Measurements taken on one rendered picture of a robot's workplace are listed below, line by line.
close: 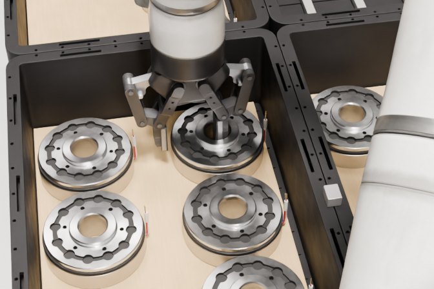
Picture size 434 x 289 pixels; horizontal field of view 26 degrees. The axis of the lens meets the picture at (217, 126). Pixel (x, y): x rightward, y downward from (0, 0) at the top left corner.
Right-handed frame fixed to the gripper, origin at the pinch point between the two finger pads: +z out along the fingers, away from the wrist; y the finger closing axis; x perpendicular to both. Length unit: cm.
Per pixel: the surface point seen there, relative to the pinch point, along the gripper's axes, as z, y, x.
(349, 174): 3.9, 16.7, -6.0
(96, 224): 1.9, -11.4, -9.4
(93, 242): 0.1, -11.9, -13.0
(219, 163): 0.6, 2.4, -4.5
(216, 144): 0.1, 2.5, -2.2
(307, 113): -6.2, 11.4, -5.4
